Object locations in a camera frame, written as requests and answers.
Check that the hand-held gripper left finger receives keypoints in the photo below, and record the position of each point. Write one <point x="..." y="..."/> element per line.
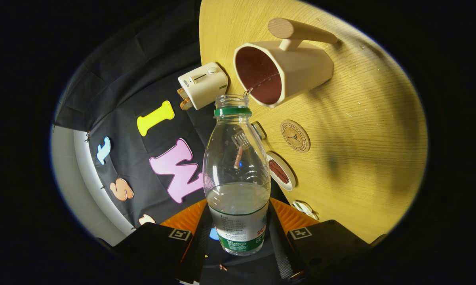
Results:
<point x="196" y="249"/>

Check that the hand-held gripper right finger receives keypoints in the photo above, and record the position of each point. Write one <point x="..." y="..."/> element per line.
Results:
<point x="279" y="241"/>

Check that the clear plastic juice bottle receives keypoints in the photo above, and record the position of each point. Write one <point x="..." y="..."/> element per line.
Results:
<point x="238" y="221"/>

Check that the round cork coaster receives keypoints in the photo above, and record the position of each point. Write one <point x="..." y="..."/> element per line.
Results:
<point x="295" y="135"/>

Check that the white divided condiment dish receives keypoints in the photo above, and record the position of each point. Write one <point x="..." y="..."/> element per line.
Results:
<point x="304" y="209"/>

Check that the white round plate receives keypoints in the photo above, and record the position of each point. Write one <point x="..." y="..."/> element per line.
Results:
<point x="287" y="180"/>

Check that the brown meat patty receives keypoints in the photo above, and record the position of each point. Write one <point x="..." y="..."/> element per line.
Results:
<point x="278" y="171"/>

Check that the wooden table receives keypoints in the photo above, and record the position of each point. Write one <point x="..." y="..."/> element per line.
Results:
<point x="360" y="138"/>

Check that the toasted bread slice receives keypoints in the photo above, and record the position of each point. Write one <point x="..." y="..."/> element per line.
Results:
<point x="185" y="104"/>
<point x="181" y="92"/>

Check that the white toaster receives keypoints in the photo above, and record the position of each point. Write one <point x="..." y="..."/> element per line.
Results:
<point x="204" y="85"/>

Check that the black backdrop cloth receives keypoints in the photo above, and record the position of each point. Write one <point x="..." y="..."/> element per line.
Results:
<point x="143" y="59"/>

